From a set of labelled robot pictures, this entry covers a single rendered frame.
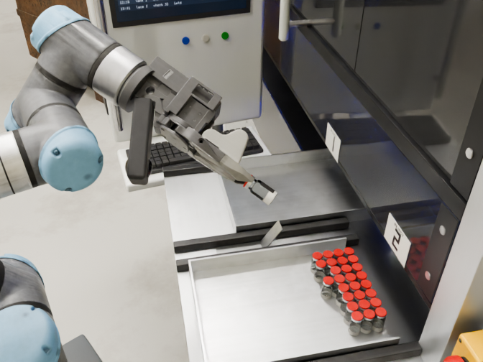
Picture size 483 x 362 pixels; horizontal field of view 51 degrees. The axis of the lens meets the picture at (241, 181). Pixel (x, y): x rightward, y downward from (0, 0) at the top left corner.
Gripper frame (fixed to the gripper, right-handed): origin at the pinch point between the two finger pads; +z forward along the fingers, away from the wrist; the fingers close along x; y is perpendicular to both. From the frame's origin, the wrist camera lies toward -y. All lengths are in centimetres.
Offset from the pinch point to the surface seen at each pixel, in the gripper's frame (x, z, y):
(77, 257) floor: 170, -44, -40
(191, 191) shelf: 57, -10, 2
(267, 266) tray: 37.4, 14.1, -4.3
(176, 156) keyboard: 77, -21, 10
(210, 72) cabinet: 79, -29, 38
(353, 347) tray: 18.9, 32.0, -8.5
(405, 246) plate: 17.6, 30.0, 11.0
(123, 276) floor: 160, -21, -34
